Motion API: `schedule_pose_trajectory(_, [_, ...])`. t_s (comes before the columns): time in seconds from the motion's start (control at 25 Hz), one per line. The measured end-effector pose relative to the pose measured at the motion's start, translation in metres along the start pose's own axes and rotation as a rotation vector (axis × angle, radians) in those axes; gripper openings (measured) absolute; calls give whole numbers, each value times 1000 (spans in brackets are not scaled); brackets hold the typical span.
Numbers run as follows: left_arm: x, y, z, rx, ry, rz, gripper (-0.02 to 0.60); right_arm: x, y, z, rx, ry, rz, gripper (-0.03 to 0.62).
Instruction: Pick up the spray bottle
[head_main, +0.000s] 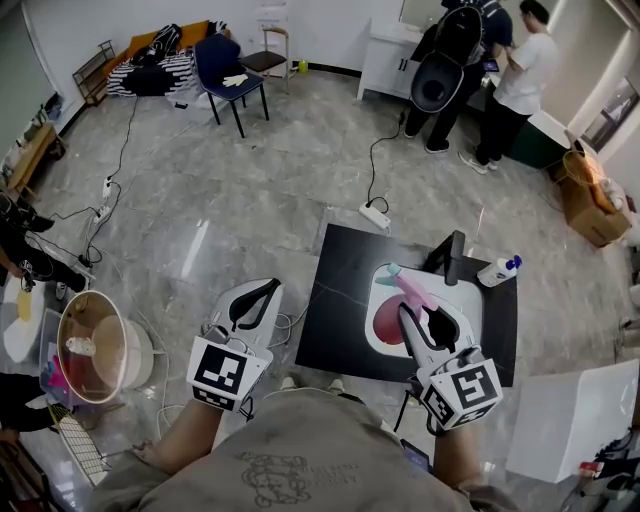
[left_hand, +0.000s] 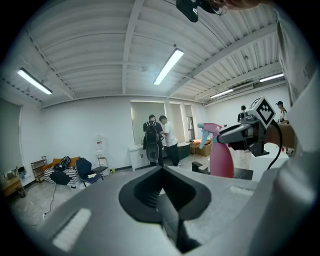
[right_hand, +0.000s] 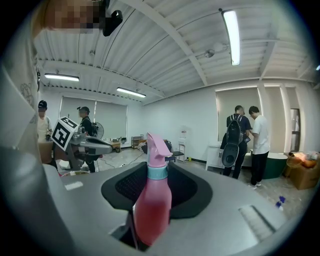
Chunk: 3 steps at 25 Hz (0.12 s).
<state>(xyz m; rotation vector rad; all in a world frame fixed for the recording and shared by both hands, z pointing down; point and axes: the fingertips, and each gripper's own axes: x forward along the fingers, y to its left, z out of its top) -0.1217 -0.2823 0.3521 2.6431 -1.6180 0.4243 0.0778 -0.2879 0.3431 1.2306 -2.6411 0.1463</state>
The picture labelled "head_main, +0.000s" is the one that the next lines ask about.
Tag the yellow-green bottle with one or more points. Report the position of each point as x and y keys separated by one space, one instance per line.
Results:
x=302 y=65

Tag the person's shoe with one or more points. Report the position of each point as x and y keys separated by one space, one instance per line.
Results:
x=337 y=385
x=287 y=384

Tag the white box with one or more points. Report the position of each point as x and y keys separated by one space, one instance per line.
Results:
x=565 y=420

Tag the blue chair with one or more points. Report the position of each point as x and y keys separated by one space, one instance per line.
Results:
x=220 y=57

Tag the white spotted bottle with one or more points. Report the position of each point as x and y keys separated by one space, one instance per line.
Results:
x=80 y=346

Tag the wooden chair with dark seat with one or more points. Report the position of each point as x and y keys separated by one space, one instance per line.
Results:
x=265 y=60

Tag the white bottle with blue cap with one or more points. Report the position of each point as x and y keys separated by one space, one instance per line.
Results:
x=495 y=272

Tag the person's grey shirt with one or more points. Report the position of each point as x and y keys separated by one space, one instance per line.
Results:
x=310 y=450

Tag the person's right forearm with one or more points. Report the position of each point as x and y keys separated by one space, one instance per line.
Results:
x=457 y=460

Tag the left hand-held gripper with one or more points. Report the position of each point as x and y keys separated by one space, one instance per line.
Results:
x=225 y=372

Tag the black and white striped blanket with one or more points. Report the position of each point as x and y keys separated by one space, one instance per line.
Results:
x=150 y=77

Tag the pink spray bottle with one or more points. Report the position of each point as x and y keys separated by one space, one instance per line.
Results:
x=410 y=289

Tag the white power strip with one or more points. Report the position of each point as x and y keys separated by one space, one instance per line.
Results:
x=106 y=186
x=374 y=214
x=102 y=214

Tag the white glove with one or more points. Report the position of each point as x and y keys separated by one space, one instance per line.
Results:
x=236 y=79

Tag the person's right shoe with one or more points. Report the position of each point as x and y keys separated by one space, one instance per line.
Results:
x=337 y=385

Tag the person's left forearm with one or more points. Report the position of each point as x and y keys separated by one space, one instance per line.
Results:
x=185 y=440

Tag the dark phone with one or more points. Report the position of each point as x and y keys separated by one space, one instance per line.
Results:
x=415 y=456

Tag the cardboard box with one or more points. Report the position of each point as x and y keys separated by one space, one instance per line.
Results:
x=592 y=215

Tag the dark green cabinet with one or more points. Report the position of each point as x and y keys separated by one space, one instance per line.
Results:
x=537 y=142

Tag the round white bin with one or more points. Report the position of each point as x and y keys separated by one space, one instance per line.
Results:
x=135 y=355

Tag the wooden bench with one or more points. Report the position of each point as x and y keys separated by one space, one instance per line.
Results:
x=35 y=152

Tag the person's left shoe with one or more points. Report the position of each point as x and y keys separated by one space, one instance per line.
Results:
x=287 y=384

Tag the black bag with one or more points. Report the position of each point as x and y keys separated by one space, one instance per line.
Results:
x=162 y=42

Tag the white cabinet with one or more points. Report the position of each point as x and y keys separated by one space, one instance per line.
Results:
x=382 y=60

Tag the white sink basin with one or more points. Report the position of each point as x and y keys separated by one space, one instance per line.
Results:
x=465 y=300

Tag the orange sofa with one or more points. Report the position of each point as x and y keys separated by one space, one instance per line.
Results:
x=192 y=31

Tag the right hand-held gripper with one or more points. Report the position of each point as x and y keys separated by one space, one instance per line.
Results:
x=462 y=390

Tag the black sink counter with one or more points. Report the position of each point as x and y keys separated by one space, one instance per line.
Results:
x=340 y=300

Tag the yellow hoop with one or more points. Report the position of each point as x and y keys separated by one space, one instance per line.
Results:
x=575 y=167

